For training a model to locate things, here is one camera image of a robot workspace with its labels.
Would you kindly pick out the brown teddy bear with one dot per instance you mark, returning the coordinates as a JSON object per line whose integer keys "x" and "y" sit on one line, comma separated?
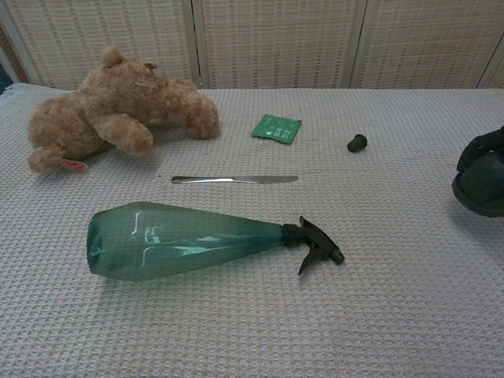
{"x": 118, "y": 106}

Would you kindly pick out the green spray bottle black trigger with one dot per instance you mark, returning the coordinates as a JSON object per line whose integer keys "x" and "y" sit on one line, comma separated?
{"x": 177, "y": 240}

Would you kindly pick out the white waffle-weave tablecloth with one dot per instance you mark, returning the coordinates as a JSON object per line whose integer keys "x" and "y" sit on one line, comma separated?
{"x": 252, "y": 327}

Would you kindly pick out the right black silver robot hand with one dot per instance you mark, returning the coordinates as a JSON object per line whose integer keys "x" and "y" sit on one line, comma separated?
{"x": 486, "y": 143}

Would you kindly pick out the small black rubber stopper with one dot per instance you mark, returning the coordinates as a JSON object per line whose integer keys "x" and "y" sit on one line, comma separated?
{"x": 356, "y": 143}

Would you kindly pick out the green foil packet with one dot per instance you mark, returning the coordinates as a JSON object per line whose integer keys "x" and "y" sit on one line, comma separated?
{"x": 277, "y": 128}

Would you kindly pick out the silver table knife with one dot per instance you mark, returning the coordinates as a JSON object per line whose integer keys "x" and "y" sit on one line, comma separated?
{"x": 236, "y": 179}

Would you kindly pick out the woven folding screen panel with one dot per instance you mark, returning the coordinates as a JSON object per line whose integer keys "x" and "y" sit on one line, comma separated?
{"x": 78, "y": 31}
{"x": 497, "y": 73}
{"x": 279, "y": 39}
{"x": 425, "y": 39}

